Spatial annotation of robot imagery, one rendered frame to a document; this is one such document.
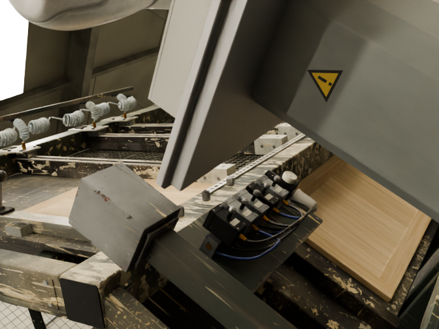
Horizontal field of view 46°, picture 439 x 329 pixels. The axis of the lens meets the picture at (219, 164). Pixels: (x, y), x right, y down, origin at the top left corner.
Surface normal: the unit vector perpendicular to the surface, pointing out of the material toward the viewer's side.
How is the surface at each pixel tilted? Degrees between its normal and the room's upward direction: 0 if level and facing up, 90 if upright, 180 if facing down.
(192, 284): 90
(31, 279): 90
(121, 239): 90
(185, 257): 90
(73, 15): 153
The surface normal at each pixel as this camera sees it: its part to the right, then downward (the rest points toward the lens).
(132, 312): 0.37, -0.78
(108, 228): -0.51, 0.27
